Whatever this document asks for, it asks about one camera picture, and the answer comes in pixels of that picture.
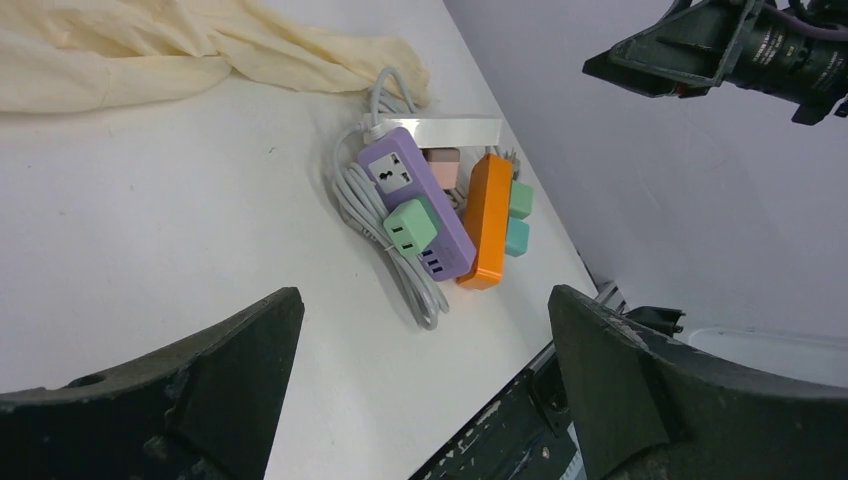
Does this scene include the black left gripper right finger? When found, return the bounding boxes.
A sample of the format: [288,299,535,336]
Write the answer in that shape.
[548,285,847,479]

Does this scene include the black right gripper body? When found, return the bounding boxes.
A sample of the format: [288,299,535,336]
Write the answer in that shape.
[582,1,765,98]

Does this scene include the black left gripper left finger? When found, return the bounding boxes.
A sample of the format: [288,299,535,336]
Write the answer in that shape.
[1,287,305,479]

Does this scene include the grey cable of purple strip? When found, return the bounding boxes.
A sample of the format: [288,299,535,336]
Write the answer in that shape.
[331,66,450,331]

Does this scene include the green plug adapter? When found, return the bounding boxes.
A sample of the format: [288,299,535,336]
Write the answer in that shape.
[383,196,441,258]

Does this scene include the pink plug adapter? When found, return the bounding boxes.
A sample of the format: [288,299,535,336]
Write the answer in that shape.
[422,148,460,190]

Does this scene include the white power strip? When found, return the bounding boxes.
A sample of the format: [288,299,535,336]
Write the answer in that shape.
[362,113,504,149]

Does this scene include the purple power strip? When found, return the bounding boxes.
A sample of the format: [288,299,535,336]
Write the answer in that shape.
[356,127,476,281]

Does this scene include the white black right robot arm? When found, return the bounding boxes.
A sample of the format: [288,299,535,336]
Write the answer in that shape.
[582,0,847,126]

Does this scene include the teal adapter on orange strip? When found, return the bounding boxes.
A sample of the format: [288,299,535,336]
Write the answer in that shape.
[505,217,530,258]

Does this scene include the green adapter on orange strip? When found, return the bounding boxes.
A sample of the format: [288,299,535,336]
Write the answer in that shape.
[509,180,534,220]

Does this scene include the orange power strip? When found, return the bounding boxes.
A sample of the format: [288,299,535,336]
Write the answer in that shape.
[456,153,513,290]

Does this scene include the cream yellow cloth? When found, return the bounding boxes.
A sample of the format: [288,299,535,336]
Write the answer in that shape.
[1,1,430,114]

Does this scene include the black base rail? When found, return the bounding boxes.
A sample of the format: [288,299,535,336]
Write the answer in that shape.
[411,343,588,479]

